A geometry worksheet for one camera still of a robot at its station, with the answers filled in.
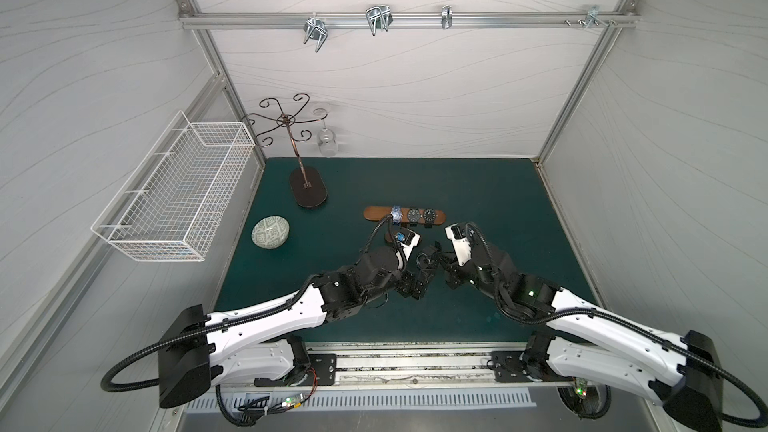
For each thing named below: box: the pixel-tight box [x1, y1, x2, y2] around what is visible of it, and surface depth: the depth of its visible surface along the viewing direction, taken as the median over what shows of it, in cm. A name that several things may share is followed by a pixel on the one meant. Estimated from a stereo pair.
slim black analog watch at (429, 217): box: [423, 208, 436, 229], surface depth 88 cm
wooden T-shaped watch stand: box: [363, 206, 447, 225], surface depth 88 cm
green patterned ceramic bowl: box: [251, 216, 290, 249], surface depth 98 cm
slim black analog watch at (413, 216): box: [407, 208, 421, 227], surface depth 88 cm
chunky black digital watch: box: [416, 250, 442, 271], surface depth 72 cm
